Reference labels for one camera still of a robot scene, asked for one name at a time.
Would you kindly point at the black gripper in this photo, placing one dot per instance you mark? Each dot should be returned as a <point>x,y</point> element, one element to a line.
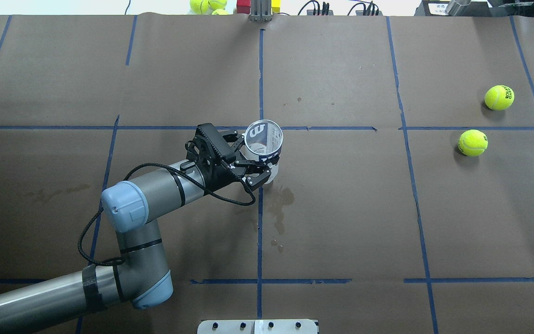
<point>221,175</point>

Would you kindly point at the clear tennis ball tube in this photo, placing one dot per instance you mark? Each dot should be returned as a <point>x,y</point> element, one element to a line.
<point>263,141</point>

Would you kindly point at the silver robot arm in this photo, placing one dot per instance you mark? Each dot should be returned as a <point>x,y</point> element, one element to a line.
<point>141,274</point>

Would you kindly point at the yellow tennis ball with logo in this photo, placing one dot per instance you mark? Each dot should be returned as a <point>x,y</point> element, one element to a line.
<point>499,98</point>

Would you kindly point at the yellow cube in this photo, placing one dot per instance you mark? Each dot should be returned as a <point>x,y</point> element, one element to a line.
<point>275,6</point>

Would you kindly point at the yellow balls on side table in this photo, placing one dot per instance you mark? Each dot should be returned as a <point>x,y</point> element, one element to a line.
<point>215,7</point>

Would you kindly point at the silver metal cylinder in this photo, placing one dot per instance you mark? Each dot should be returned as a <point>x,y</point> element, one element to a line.
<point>457,8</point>

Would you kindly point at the aluminium frame post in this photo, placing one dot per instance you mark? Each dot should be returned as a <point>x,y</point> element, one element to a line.
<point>261,11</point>

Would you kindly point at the white camera pole with base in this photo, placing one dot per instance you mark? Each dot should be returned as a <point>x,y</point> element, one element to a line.
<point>259,326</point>

